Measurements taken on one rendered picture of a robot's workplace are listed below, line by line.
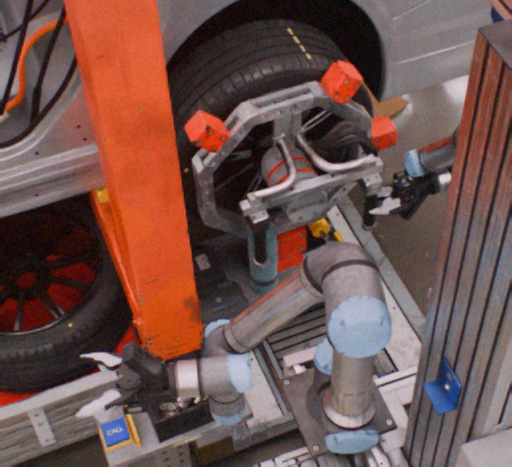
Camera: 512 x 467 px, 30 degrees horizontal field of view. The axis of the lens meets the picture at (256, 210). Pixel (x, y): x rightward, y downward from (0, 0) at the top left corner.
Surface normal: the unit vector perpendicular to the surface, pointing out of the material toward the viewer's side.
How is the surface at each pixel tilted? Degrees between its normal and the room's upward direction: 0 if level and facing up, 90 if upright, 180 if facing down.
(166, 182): 90
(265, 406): 0
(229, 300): 0
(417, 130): 0
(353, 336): 82
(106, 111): 90
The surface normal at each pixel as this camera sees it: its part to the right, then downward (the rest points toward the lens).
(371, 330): 0.09, 0.66
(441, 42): 0.37, 0.69
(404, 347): -0.04, -0.65
